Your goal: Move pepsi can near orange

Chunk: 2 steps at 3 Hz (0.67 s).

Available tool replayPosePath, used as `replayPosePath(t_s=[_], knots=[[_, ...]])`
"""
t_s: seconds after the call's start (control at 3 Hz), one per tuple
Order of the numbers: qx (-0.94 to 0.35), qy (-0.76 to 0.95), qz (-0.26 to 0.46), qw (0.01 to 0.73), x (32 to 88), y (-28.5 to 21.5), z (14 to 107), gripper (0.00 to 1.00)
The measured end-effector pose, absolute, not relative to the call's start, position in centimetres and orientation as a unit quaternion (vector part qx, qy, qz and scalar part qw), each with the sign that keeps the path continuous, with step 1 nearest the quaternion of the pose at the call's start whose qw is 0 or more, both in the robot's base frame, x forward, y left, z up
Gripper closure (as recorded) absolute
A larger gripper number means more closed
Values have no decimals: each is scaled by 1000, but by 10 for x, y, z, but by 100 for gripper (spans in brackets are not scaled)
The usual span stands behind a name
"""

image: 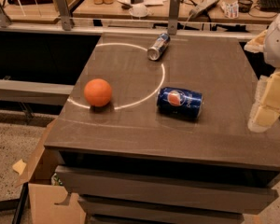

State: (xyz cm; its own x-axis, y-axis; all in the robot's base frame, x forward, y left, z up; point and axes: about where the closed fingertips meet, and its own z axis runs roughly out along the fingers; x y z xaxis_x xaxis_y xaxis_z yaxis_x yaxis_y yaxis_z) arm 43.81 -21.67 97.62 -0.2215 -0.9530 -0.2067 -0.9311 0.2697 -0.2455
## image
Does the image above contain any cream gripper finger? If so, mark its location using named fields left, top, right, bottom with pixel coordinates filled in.
left=247, top=69, right=280, bottom=133
left=244, top=30, right=267, bottom=53

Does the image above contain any blue pepsi can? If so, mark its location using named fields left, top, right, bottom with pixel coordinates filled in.
left=157, top=87, right=203, bottom=119

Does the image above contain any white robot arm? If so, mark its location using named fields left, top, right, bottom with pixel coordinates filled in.
left=245, top=14, right=280, bottom=133

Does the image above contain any silver blue energy drink can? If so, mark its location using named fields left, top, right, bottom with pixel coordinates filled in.
left=147, top=33, right=171, bottom=61

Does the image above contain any black mesh cup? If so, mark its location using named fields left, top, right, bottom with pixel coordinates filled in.
left=238, top=0, right=253, bottom=13

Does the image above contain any white red packet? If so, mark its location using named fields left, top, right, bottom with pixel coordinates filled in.
left=221, top=1, right=239, bottom=19

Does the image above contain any white power strip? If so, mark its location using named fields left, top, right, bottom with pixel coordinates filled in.
left=189, top=0, right=220, bottom=19

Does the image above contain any grey drawer cabinet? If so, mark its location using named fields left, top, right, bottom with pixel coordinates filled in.
left=45, top=34, right=280, bottom=224

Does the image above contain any white face mask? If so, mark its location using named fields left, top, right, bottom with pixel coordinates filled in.
left=129, top=4, right=149, bottom=18

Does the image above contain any orange fruit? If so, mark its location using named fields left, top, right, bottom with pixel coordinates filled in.
left=84, top=78, right=112, bottom=107

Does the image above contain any cardboard box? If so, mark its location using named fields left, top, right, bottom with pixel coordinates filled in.
left=16, top=119, right=86, bottom=224

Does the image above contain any grey metal bracket right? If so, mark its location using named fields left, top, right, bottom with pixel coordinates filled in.
left=167, top=0, right=180, bottom=35

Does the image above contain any grey metal bracket middle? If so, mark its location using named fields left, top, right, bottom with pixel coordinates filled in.
left=56, top=0, right=74, bottom=31

